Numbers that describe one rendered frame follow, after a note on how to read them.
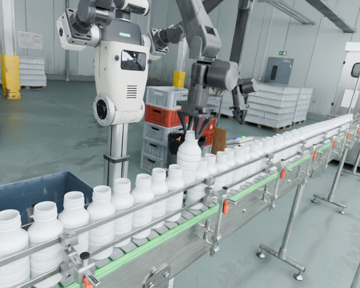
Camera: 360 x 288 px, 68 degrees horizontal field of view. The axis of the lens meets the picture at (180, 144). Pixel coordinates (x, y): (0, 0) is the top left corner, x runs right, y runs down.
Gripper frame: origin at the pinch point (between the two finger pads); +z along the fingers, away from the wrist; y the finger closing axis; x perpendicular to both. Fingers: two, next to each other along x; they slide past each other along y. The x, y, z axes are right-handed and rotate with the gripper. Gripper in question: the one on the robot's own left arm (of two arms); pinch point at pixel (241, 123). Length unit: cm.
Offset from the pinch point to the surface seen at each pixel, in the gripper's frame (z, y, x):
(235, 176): 18.8, -38.3, -16.1
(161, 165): 42, 107, 181
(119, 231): 19, -91, -15
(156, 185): 12, -79, -17
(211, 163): 10, -55, -18
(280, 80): -127, 956, 339
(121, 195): 11, -90, -18
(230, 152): 9.1, -43.1, -18.3
